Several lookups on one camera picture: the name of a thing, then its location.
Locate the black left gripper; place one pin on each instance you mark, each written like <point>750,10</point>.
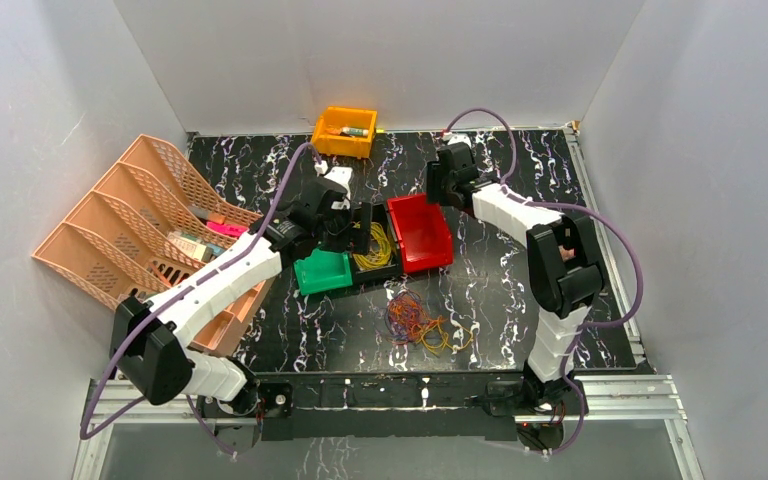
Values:
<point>350,225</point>

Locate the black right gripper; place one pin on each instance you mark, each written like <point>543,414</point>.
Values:
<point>433,178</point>

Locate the green plastic bin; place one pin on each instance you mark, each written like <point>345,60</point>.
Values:
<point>323,271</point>

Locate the black plastic bin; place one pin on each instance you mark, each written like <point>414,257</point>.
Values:
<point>383,261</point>

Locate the red plastic bin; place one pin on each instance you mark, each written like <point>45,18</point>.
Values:
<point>422,233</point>

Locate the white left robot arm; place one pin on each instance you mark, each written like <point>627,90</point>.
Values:
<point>152,338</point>

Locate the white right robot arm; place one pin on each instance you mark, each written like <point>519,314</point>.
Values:
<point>566,271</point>

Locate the yellow plastic bin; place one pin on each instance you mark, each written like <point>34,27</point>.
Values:
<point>327,141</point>

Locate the green battery in bin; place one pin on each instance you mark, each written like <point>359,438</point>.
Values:
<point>353,132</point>

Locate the white box in organizer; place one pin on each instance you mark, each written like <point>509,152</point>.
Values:
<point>193,248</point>

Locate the pink plastic file organizer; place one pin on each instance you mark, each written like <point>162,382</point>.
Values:
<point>113,242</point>

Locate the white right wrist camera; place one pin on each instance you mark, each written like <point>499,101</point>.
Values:
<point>451,138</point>

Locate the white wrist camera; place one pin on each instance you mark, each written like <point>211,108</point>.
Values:
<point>341,175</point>
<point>451,138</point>

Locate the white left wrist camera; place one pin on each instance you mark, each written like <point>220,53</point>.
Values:
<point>341,175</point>

